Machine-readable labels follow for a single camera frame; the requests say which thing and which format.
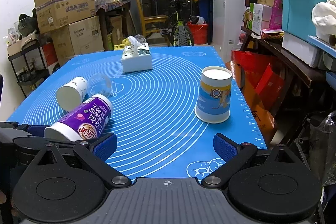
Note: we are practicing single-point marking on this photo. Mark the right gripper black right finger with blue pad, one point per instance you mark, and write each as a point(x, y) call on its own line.
point(236, 157)

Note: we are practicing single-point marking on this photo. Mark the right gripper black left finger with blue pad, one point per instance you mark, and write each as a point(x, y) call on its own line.
point(93, 155)

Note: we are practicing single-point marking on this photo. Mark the purple milk tea cup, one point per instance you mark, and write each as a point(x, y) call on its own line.
point(87, 121)

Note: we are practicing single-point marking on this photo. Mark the blue yellow paper cup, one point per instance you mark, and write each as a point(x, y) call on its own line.
point(214, 97)

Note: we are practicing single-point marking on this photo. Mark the white paper cup lying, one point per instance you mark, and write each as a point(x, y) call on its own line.
point(72, 94)

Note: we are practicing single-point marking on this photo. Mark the clear plastic cup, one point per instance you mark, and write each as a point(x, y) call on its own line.
point(100, 84)

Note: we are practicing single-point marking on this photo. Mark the blue silicone baking mat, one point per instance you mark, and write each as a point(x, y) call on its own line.
point(158, 133)

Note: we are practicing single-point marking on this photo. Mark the black metal shelf rack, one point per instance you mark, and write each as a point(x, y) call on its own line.
point(29, 75)

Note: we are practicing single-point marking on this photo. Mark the red gift bag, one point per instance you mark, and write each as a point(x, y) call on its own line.
point(264, 73)

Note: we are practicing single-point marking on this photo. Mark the dark wooden side table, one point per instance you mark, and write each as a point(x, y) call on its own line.
point(312, 79)

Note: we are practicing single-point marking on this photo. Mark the white tissue box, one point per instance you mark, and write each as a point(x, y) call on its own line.
point(136, 55)

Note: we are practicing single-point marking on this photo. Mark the dark plush toy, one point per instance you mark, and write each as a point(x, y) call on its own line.
point(27, 25)

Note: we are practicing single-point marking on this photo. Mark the lower cardboard box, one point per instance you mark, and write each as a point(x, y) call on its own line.
point(78, 38)

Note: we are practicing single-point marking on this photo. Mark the white foam box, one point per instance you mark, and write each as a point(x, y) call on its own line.
point(306, 52)

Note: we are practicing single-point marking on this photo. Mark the red plastic bucket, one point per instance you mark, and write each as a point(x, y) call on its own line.
point(199, 32)

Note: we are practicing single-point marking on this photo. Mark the upper cardboard box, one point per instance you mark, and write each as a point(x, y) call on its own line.
point(55, 14)

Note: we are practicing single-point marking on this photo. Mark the bicycle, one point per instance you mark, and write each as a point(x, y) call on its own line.
point(175, 28)

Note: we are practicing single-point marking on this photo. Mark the green white carton box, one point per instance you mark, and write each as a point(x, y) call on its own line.
point(259, 17)

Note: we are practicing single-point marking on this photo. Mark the wooden chair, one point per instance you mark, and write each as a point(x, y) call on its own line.
point(149, 23)

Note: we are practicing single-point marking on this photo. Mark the white freezer cabinet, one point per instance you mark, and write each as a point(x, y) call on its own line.
point(227, 20)

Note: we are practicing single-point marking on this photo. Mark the teal plastic storage bin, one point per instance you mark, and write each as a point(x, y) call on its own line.
point(296, 17)

